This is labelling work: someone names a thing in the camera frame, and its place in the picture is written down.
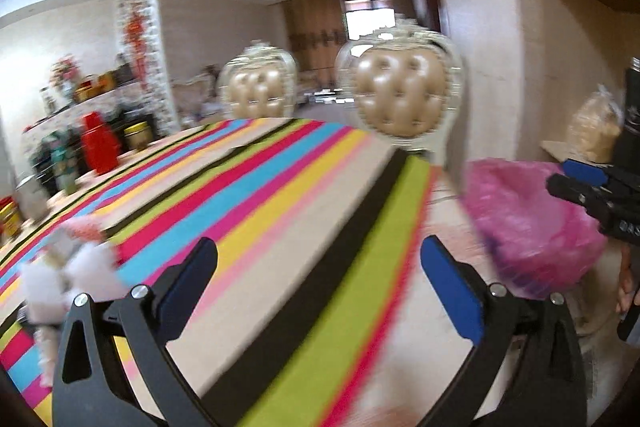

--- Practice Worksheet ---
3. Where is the vase with pink flowers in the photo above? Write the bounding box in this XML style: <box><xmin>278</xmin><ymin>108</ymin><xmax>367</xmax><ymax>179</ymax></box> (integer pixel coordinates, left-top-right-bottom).
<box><xmin>50</xmin><ymin>54</ymin><xmax>81</xmax><ymax>102</ymax></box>

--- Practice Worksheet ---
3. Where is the dark handbag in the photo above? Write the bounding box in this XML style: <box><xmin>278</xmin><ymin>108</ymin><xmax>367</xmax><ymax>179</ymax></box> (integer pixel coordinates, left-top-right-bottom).
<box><xmin>115</xmin><ymin>54</ymin><xmax>135</xmax><ymax>84</ymax></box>

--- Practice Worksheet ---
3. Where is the pink plastic bag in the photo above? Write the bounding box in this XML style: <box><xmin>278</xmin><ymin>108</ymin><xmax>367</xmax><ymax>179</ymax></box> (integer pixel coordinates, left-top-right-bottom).
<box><xmin>462</xmin><ymin>159</ymin><xmax>608</xmax><ymax>300</ymax></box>

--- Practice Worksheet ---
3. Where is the pink foam fruit net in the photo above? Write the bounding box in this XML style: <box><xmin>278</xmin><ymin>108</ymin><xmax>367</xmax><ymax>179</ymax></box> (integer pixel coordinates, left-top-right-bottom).
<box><xmin>65</xmin><ymin>214</ymin><xmax>108</xmax><ymax>248</ymax></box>

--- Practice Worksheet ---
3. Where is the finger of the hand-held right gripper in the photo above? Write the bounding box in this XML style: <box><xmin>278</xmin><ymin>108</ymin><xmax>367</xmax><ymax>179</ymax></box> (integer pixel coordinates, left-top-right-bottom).
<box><xmin>561</xmin><ymin>158</ymin><xmax>621</xmax><ymax>188</ymax></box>
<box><xmin>546</xmin><ymin>174</ymin><xmax>626</xmax><ymax>230</ymax></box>

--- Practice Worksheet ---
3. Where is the floral lace cloth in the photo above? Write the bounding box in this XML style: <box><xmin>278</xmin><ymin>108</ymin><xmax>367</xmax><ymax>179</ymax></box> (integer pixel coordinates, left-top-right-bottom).
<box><xmin>22</xmin><ymin>79</ymin><xmax>146</xmax><ymax>135</ymax></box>

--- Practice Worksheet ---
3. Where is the white plastic bag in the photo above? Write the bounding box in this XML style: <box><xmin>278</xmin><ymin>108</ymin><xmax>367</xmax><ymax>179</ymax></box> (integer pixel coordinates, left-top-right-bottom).
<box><xmin>20</xmin><ymin>242</ymin><xmax>126</xmax><ymax>323</ymax></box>

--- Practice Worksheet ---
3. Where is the cream ornate sofa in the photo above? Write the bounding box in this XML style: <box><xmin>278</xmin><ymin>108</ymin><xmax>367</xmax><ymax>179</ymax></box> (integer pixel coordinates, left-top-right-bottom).
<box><xmin>170</xmin><ymin>69</ymin><xmax>221</xmax><ymax>115</ymax></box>

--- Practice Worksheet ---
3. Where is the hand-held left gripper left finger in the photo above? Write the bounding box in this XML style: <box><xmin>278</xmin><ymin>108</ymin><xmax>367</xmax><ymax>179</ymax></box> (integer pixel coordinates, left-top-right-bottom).
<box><xmin>52</xmin><ymin>237</ymin><xmax>221</xmax><ymax>427</ymax></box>

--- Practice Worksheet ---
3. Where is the white ceramic jug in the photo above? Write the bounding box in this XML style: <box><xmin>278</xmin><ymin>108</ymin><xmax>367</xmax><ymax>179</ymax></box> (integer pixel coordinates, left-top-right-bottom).
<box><xmin>17</xmin><ymin>177</ymin><xmax>51</xmax><ymax>220</ymax></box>

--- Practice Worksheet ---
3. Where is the window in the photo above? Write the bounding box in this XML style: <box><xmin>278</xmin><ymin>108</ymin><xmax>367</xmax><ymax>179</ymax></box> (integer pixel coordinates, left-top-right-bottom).
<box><xmin>342</xmin><ymin>0</ymin><xmax>393</xmax><ymax>42</ymax></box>

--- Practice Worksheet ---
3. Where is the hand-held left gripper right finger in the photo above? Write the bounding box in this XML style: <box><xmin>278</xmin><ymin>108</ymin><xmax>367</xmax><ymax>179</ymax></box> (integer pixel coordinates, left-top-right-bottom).
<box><xmin>420</xmin><ymin>235</ymin><xmax>593</xmax><ymax>427</ymax></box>

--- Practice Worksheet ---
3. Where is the green snack bag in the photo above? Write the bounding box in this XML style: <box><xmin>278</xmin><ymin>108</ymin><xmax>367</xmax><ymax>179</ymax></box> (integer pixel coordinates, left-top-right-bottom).
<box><xmin>47</xmin><ymin>132</ymin><xmax>81</xmax><ymax>195</ymax></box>

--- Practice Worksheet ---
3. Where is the cream tufted ornate chair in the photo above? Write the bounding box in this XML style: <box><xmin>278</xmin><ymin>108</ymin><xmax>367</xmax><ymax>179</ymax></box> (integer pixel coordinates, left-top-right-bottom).
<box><xmin>217</xmin><ymin>41</ymin><xmax>301</xmax><ymax>120</ymax></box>
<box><xmin>335</xmin><ymin>19</ymin><xmax>463</xmax><ymax>152</ymax></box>

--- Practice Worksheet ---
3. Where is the large yellow-label jar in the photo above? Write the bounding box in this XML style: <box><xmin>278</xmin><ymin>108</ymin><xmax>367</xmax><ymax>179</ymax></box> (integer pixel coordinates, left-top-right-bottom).
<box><xmin>0</xmin><ymin>199</ymin><xmax>23</xmax><ymax>240</ymax></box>

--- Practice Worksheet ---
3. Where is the clear bag of beige snacks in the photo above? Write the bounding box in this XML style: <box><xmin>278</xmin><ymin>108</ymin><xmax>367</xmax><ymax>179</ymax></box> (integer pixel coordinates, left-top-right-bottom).
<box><xmin>567</xmin><ymin>89</ymin><xmax>623</xmax><ymax>162</ymax></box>

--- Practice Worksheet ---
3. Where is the striped colourful tablecloth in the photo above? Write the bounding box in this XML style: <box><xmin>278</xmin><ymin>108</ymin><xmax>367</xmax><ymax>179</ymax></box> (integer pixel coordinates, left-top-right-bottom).
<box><xmin>0</xmin><ymin>117</ymin><xmax>441</xmax><ymax>427</ymax></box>

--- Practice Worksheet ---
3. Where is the white carved lattice screen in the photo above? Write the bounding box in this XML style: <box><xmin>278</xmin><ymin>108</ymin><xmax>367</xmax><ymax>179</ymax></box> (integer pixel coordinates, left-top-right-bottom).
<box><xmin>117</xmin><ymin>0</ymin><xmax>173</xmax><ymax>138</ymax></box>

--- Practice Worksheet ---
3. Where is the red thermos jug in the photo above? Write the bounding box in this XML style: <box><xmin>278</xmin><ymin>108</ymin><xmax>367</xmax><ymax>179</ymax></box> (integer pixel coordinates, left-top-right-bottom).
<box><xmin>80</xmin><ymin>112</ymin><xmax>121</xmax><ymax>175</ymax></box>

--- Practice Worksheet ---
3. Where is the brown curtain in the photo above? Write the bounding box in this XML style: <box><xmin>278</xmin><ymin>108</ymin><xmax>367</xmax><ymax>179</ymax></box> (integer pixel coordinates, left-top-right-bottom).
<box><xmin>282</xmin><ymin>0</ymin><xmax>346</xmax><ymax>82</ymax></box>

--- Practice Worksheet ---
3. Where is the red hanging decoration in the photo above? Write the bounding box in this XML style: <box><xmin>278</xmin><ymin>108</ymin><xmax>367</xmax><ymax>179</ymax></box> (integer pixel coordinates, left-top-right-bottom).
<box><xmin>125</xmin><ymin>4</ymin><xmax>151</xmax><ymax>78</ymax></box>

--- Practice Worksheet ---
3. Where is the person's right hand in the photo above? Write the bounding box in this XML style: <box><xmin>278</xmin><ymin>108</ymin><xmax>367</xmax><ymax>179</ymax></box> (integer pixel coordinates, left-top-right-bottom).
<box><xmin>617</xmin><ymin>252</ymin><xmax>640</xmax><ymax>320</ymax></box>

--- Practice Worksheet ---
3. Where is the small yellow-lid jar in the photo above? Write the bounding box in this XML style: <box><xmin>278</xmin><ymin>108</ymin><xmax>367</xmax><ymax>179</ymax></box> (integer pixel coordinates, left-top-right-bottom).
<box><xmin>122</xmin><ymin>122</ymin><xmax>151</xmax><ymax>152</ymax></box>

